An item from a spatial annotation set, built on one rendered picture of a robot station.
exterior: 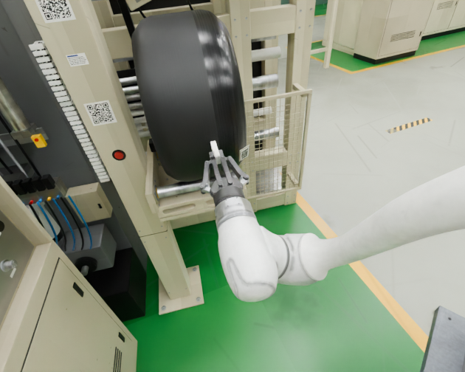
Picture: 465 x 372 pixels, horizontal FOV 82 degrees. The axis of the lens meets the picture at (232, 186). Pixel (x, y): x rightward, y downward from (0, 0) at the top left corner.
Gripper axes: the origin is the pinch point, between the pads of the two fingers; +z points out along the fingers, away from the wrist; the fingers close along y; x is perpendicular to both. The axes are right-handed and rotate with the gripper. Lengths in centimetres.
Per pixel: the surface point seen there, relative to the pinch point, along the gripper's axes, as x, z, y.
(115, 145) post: 7.2, 22.2, 31.9
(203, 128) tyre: -5.7, 4.5, 2.0
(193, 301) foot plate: 115, 3, 25
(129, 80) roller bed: 5, 64, 27
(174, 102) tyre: -13.1, 7.8, 8.2
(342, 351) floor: 109, -43, -46
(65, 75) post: -16.8, 25.6, 37.1
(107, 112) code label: -4.4, 23.8, 30.2
